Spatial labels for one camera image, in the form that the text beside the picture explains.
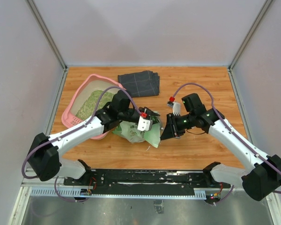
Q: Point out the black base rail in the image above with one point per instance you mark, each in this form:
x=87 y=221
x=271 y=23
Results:
x=161 y=184

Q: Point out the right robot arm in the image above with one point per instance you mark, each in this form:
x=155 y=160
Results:
x=224 y=136

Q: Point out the dark checked folded cloth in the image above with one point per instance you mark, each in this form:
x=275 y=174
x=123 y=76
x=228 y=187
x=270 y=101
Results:
x=141 y=84

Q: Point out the green cat litter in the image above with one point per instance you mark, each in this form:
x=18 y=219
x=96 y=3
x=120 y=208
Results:
x=87 y=108

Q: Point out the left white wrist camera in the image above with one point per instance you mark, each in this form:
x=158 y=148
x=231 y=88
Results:
x=144 y=123

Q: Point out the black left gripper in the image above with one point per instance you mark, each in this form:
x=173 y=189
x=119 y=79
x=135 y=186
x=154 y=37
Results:
x=149 y=112

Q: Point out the green litter bag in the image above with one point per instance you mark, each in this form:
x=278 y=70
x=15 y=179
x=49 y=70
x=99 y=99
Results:
x=129 y=131

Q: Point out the pink litter box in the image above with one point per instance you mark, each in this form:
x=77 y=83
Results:
x=85 y=99

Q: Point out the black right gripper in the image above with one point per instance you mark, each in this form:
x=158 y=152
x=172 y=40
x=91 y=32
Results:
x=171 y=129

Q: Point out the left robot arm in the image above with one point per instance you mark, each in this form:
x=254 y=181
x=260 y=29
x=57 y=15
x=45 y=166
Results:
x=45 y=154

